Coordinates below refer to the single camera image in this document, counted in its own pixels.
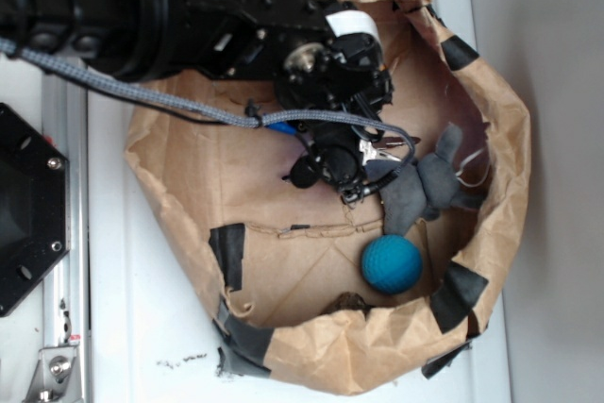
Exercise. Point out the brown pine cone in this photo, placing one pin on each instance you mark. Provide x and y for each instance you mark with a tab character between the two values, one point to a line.
348	302

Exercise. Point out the black octagonal mount plate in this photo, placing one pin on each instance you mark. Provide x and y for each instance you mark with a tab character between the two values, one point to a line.
33	208

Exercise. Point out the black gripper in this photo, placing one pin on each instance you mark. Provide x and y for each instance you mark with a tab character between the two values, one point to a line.
272	39

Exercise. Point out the metal corner bracket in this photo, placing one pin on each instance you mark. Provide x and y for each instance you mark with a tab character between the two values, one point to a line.
57	376

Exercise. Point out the grey plush toy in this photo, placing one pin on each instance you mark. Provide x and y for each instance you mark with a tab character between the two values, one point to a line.
426	187

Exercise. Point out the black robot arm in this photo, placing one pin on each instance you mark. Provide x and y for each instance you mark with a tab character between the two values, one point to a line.
141	40

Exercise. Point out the brown paper bag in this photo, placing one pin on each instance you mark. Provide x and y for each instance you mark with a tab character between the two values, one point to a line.
265	258

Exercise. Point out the aluminium extrusion rail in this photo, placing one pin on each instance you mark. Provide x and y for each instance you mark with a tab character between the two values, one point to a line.
65	289

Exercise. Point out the teal crocheted ball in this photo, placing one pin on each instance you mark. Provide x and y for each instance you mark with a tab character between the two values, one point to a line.
391	264

